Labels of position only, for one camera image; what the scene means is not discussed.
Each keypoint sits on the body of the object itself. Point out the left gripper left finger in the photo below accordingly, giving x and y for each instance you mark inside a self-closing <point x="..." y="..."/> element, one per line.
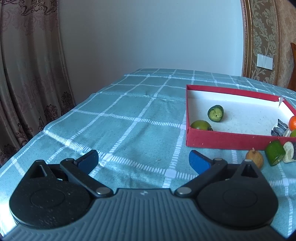
<point x="69" y="178"/>

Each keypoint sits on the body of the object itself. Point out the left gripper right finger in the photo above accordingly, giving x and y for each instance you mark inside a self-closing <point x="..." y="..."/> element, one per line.
<point x="218" y="178"/>

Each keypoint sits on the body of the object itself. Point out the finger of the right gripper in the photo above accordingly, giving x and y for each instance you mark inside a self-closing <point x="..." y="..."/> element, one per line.
<point x="280" y="129"/>

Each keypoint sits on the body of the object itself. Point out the large orange tangerine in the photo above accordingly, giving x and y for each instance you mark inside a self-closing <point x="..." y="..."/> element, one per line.
<point x="292" y="123"/>

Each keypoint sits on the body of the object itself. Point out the green fruit piece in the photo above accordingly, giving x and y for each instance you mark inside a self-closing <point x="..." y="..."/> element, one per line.
<point x="274" y="152"/>

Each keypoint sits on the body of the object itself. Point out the red shallow cardboard box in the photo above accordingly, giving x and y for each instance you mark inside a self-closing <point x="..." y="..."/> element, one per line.
<point x="249" y="117"/>

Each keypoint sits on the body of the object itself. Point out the yellow green round fruit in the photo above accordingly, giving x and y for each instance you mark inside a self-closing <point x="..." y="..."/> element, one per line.
<point x="201" y="125"/>

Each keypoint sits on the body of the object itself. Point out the green lime wedge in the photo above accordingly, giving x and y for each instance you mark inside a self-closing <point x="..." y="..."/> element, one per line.
<point x="216" y="113"/>

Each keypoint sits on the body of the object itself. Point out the green plaid tablecloth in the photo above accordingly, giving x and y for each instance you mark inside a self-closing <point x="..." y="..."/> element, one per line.
<point x="137" y="125"/>

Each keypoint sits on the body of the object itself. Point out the patterned brown curtain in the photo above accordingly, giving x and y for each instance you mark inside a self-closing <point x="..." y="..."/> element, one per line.
<point x="35" y="88"/>

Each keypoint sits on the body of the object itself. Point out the gold framed wallpaper panel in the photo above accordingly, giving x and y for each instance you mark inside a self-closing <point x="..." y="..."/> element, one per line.
<point x="261" y="28"/>

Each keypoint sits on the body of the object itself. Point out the white wall switch panel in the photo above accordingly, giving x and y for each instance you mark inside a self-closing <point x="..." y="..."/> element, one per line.
<point x="264" y="62"/>

